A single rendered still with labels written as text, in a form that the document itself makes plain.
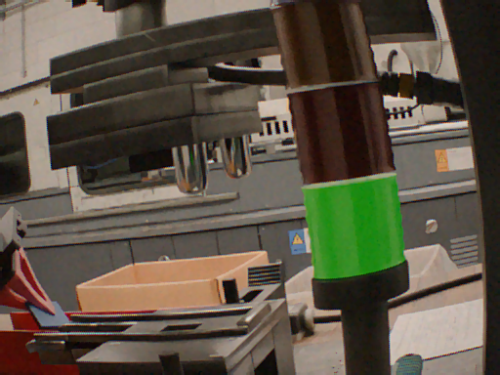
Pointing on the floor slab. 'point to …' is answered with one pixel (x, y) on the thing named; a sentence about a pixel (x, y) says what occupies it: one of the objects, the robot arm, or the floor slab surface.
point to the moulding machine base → (249, 219)
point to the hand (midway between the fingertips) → (47, 308)
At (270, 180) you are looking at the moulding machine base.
